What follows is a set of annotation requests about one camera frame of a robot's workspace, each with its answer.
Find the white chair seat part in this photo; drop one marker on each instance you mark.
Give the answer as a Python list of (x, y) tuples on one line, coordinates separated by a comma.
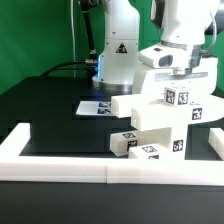
[(173, 138)]

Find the white chair back part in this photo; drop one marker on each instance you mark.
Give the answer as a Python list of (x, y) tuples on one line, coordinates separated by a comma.
[(147, 113)]

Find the white sheet with tags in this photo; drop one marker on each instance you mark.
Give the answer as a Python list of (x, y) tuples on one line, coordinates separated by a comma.
[(94, 108)]

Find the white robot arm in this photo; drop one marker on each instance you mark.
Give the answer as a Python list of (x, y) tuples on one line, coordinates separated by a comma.
[(184, 25)]

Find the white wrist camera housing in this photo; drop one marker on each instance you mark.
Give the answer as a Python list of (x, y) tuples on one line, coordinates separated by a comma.
[(159, 56)]

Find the white U-shaped obstacle frame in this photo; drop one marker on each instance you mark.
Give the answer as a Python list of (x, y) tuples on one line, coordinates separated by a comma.
[(16, 167)]

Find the white tagged cube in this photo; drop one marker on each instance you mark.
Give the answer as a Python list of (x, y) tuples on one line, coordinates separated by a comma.
[(176, 95)]

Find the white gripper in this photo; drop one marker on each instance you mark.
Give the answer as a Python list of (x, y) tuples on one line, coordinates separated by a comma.
[(202, 79)]

